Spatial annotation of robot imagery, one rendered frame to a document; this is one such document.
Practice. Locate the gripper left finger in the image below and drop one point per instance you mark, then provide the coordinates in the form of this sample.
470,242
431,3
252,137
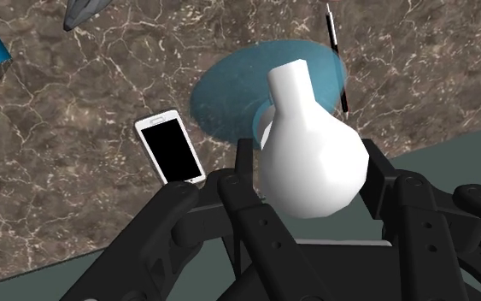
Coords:
261,233

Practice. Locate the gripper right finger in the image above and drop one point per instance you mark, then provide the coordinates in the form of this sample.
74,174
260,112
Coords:
423,233

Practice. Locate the white vase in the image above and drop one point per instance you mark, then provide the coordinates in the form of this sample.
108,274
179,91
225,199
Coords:
306,166

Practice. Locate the white smartphone with black screen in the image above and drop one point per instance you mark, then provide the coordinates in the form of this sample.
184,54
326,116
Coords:
169,148

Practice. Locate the blue round plate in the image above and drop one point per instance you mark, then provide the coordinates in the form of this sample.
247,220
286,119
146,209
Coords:
231,91

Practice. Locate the black and white pen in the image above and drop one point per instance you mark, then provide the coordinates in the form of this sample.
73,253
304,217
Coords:
336,58

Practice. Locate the grey pointed object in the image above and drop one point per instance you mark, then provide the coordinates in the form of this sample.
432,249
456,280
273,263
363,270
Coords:
81,12

